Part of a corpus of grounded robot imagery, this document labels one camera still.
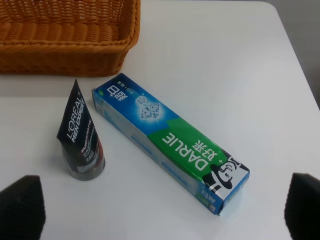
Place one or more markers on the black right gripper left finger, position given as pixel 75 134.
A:
pixel 22 209

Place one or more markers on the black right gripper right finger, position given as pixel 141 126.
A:
pixel 302 207

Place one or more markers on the black face wash tube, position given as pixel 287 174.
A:
pixel 81 146

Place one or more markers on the green blue toothpaste box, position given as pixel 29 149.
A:
pixel 204 169

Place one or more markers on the orange wicker basket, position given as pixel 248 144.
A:
pixel 78 38

